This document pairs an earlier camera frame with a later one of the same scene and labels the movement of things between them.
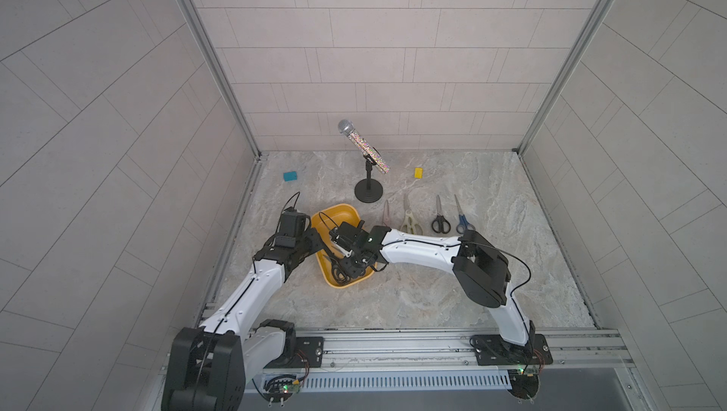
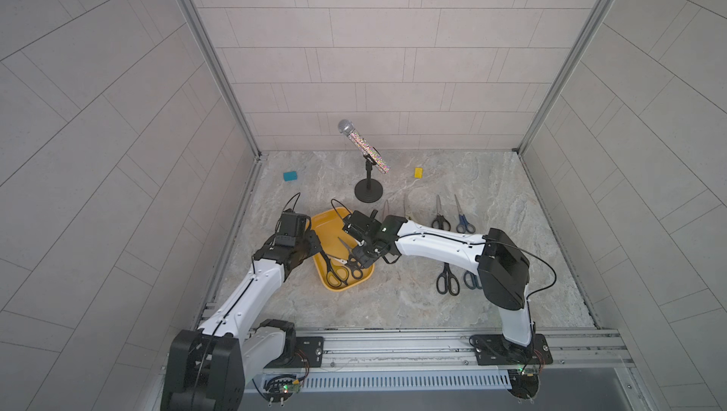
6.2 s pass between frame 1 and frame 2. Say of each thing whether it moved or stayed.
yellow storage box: stayed
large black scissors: moved
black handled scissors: stayed
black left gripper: stayed
